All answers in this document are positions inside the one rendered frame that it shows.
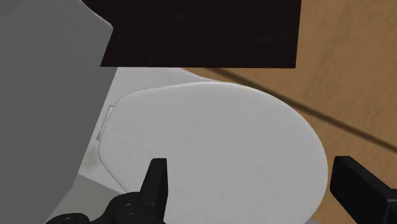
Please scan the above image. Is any dark robot stand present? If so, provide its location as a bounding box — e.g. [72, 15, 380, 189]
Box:
[81, 0, 303, 69]

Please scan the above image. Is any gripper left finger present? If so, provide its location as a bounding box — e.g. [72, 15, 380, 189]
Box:
[45, 158, 169, 224]

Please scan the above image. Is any white toilet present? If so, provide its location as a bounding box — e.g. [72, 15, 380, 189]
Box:
[0, 0, 329, 224]

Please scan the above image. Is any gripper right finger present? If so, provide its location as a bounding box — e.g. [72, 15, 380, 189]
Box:
[329, 155, 397, 224]

